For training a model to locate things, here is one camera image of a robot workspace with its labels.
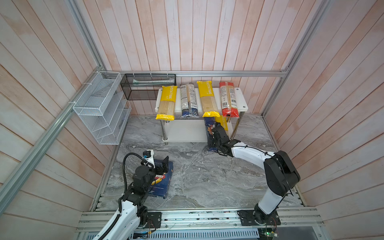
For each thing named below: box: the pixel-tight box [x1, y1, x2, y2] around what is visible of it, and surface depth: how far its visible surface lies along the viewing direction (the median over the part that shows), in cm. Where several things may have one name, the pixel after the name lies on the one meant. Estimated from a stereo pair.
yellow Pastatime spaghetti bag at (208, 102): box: [197, 81, 221, 118], surface depth 79 cm
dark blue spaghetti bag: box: [180, 82, 199, 118], surface depth 78 cm
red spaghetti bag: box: [219, 81, 239, 118], surface depth 78 cm
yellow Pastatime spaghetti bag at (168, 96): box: [155, 85, 178, 121], surface depth 77 cm
